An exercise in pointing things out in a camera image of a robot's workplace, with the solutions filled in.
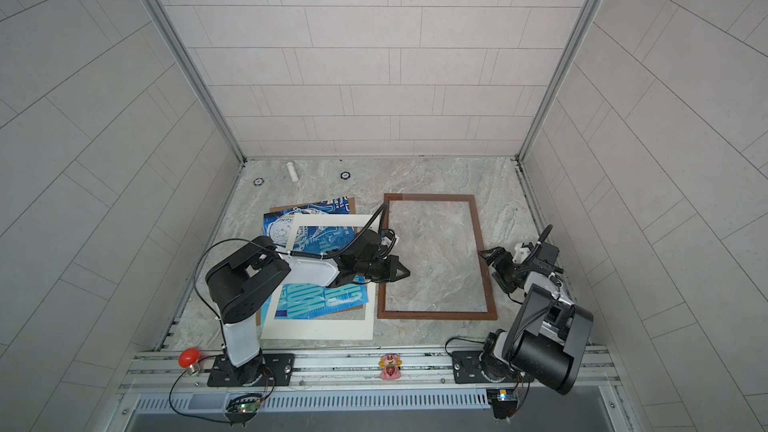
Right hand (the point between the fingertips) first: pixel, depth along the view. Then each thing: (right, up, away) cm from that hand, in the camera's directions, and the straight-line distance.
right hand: (488, 258), depth 88 cm
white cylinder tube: (-67, +27, +23) cm, 76 cm away
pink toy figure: (-29, -21, -19) cm, 40 cm away
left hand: (-21, -3, -5) cm, 22 cm away
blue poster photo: (-51, -10, -6) cm, 52 cm away
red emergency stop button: (-77, -19, -18) cm, 81 cm away
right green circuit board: (-2, -28, -20) cm, 35 cm away
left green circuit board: (-61, -27, -24) cm, 71 cm away
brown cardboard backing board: (-43, +13, +14) cm, 47 cm away
